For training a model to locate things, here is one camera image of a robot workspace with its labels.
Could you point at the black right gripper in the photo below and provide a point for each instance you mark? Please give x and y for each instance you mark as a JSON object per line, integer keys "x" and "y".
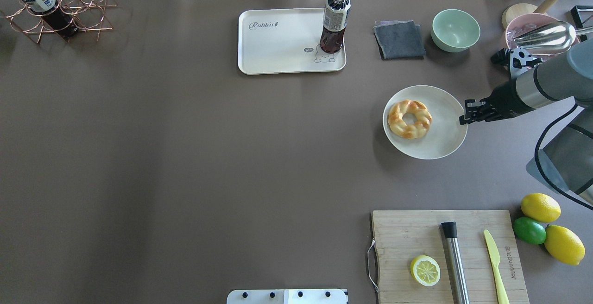
{"x": 503, "y": 99}

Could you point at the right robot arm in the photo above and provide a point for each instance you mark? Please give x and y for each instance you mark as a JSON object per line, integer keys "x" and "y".
{"x": 563, "y": 155}

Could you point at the braided donut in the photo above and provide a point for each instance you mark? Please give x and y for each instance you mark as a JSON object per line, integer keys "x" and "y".
{"x": 409, "y": 119}

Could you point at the cream serving tray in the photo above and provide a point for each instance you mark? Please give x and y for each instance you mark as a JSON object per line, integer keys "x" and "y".
{"x": 284, "y": 41}

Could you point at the white plate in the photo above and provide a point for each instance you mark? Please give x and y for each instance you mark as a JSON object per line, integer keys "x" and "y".
{"x": 446, "y": 133}

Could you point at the green bowl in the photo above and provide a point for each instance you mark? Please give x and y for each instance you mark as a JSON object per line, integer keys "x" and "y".
{"x": 454, "y": 30}

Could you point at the grey folded cloth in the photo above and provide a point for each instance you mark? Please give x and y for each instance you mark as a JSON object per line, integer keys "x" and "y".
{"x": 399, "y": 39}

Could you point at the pink bowl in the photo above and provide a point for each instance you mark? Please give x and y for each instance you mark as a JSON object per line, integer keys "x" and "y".
{"x": 525, "y": 23}

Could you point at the yellow lemon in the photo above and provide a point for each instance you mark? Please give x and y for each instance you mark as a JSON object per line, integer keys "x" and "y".
{"x": 564, "y": 245}
{"x": 540, "y": 207}

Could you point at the green lime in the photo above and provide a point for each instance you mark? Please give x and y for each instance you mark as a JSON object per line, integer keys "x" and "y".
{"x": 529, "y": 230}

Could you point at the metal scoop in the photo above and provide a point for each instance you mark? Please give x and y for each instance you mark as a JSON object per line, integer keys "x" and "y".
{"x": 551, "y": 39}

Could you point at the wooden cutting board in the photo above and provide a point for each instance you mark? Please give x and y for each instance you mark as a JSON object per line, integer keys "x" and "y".
{"x": 401, "y": 235}

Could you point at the yellow plastic knife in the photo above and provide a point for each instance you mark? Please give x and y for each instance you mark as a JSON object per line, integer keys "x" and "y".
{"x": 495, "y": 259}

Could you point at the lemon half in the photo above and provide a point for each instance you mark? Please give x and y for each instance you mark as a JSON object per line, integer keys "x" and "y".
{"x": 425, "y": 270}

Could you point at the steel muddler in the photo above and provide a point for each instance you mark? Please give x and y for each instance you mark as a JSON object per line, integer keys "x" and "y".
{"x": 456, "y": 270}

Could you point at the dark tea bottle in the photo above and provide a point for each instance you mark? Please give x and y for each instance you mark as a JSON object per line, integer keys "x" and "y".
{"x": 336, "y": 14}

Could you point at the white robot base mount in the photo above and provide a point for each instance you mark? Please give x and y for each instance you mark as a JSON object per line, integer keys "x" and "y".
{"x": 288, "y": 296}

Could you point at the copper wire bottle rack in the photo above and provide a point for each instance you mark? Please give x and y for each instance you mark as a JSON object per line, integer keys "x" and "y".
{"x": 90, "y": 16}

